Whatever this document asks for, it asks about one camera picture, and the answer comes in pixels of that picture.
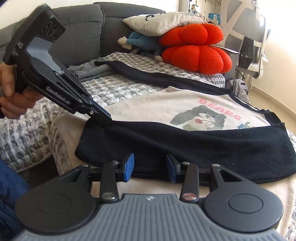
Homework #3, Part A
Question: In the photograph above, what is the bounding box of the person's blue trouser leg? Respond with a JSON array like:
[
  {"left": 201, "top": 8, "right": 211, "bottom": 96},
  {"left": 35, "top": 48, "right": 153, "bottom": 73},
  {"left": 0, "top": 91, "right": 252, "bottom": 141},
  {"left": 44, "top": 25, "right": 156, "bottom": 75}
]
[{"left": 0, "top": 159, "right": 31, "bottom": 241}]

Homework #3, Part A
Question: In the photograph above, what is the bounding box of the person's left hand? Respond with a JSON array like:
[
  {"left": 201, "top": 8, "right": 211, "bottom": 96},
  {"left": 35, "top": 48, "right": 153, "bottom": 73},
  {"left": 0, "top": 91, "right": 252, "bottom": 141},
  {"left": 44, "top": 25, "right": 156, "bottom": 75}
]
[{"left": 0, "top": 64, "right": 38, "bottom": 120}]

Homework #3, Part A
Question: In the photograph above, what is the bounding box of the white mesh office chair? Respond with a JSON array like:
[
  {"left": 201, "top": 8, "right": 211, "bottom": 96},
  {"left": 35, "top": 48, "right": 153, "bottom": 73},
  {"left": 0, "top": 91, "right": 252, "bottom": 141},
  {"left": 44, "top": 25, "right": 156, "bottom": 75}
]
[{"left": 220, "top": 0, "right": 270, "bottom": 78}]

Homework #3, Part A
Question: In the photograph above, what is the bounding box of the grey folded garment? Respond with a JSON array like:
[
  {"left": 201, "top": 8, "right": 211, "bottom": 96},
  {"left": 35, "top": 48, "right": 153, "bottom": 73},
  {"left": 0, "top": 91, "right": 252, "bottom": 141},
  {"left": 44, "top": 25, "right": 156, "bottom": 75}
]
[{"left": 69, "top": 59, "right": 116, "bottom": 80}]

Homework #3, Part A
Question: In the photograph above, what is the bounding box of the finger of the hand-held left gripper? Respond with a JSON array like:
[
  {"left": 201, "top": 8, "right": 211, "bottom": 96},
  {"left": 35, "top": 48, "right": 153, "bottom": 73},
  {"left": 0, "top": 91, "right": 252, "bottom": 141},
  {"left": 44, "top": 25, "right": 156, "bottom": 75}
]
[
  {"left": 74, "top": 105, "right": 110, "bottom": 127},
  {"left": 58, "top": 73, "right": 112, "bottom": 121}
]

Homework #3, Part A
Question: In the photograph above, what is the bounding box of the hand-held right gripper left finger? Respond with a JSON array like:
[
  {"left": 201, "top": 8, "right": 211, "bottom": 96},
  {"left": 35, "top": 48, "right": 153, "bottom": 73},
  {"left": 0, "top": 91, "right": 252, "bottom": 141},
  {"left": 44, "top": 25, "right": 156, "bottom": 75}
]
[{"left": 58, "top": 153, "right": 135, "bottom": 202}]

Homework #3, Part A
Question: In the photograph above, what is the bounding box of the pale printed pillow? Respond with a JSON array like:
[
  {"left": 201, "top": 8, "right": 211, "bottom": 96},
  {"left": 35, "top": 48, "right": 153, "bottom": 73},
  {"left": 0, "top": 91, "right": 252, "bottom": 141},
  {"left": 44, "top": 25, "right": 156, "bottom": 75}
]
[{"left": 122, "top": 11, "right": 207, "bottom": 37}]

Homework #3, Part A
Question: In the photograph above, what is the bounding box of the dark box with white paper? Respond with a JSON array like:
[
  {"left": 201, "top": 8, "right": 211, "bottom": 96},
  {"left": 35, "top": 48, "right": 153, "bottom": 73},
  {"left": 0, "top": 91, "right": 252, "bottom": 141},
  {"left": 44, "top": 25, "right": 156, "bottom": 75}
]
[{"left": 225, "top": 47, "right": 241, "bottom": 80}]

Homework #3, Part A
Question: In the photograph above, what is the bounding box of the grey checkered quilt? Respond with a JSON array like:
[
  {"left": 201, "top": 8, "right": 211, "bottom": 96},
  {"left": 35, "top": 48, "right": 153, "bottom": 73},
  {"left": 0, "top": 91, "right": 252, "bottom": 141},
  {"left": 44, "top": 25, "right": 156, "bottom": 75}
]
[{"left": 0, "top": 51, "right": 296, "bottom": 241}]

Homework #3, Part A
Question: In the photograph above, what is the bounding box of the beige and black bear sweatshirt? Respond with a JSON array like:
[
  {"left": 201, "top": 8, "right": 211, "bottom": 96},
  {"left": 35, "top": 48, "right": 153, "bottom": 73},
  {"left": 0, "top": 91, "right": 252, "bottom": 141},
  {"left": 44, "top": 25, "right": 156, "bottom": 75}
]
[{"left": 54, "top": 60, "right": 296, "bottom": 241}]

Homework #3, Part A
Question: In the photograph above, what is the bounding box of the grey sofa backrest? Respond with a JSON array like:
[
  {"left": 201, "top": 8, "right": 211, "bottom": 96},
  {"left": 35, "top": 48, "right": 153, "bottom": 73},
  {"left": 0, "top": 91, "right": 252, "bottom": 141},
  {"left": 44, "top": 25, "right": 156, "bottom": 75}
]
[{"left": 0, "top": 2, "right": 166, "bottom": 70}]

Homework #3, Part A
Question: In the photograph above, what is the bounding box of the blue plush doll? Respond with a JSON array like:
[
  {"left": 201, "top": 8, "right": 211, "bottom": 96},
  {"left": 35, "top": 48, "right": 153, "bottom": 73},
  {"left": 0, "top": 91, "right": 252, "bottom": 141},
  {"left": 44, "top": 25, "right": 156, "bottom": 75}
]
[{"left": 117, "top": 31, "right": 163, "bottom": 62}]

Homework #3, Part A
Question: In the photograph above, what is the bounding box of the red knitted flower cushion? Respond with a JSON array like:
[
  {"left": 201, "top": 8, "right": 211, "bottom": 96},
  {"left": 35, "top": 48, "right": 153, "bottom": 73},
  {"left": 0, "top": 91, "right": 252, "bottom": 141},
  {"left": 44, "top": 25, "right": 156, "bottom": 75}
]
[{"left": 158, "top": 23, "right": 232, "bottom": 75}]

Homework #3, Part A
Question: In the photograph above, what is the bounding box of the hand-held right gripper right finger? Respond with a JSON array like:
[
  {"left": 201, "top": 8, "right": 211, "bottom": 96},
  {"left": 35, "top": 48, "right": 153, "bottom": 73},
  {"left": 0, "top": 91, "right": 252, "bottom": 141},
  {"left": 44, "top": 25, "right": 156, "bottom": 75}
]
[{"left": 165, "top": 155, "right": 252, "bottom": 202}]

